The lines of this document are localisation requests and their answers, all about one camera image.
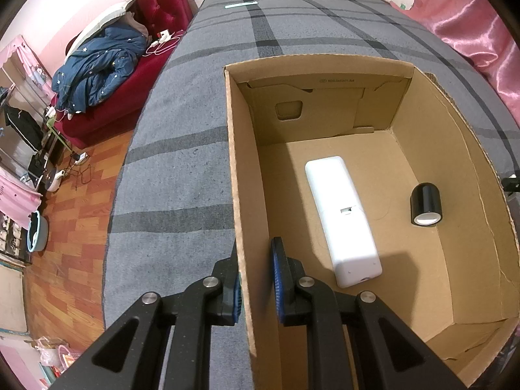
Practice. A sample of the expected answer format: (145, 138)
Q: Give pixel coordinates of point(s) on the white plastic bag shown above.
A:
(46, 349)

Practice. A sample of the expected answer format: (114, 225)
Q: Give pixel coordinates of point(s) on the pink scalloped wardrobe curtain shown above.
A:
(22, 50)

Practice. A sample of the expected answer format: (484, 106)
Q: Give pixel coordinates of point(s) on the blue basin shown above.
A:
(37, 231)

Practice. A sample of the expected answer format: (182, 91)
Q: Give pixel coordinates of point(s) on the brown cardboard box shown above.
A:
(406, 272)

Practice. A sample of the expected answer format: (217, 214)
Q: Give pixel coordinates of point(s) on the white small appliance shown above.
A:
(53, 179)

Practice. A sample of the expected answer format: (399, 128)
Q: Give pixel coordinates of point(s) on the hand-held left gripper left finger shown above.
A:
(237, 304)

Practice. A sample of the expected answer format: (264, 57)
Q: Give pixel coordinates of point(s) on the black box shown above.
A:
(38, 163)

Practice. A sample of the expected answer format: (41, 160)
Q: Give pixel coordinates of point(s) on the black hanging garment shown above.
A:
(22, 126)

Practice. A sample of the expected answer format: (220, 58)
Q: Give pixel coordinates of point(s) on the red sofa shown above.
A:
(162, 0)

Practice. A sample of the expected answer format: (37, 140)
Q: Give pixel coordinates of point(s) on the shoe rack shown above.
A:
(12, 239)

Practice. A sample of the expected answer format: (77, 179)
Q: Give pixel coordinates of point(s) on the long white power bank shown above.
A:
(341, 219)

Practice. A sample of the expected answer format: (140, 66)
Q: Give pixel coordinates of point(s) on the pink satin curtain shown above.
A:
(479, 28)

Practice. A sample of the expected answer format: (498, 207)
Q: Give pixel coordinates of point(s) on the white remote on bed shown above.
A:
(241, 5)

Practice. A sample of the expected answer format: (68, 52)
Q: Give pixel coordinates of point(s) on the black cylinder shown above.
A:
(424, 199)

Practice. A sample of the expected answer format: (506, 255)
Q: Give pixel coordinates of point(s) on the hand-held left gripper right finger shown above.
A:
(278, 284)

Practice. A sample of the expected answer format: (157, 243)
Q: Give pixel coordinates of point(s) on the pink plastic basket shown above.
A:
(64, 357)

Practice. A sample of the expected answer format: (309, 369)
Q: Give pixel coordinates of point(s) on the green metal rack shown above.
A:
(57, 130)

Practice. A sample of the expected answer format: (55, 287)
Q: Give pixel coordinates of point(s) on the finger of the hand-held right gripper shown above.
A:
(512, 183)

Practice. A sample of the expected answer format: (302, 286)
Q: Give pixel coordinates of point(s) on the brown garment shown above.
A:
(134, 22)

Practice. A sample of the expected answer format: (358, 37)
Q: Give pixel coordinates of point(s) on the pink printed curtain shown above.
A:
(16, 195)

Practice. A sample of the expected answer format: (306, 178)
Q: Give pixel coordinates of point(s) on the white pillow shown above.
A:
(101, 24)

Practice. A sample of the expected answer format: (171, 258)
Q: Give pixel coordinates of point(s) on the blue star-print duvet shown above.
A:
(101, 73)

